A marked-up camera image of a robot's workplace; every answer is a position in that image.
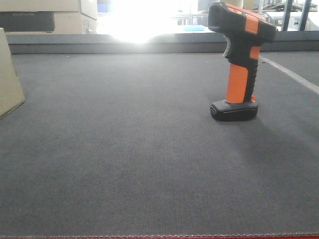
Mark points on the blue plastic tray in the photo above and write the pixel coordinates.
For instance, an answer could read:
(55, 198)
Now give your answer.
(195, 28)

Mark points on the orange black barcode scanner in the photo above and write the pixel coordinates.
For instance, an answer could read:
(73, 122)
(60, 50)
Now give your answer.
(245, 32)

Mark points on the small brown cardboard box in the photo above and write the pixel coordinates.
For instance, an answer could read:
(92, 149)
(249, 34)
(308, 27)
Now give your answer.
(11, 93)

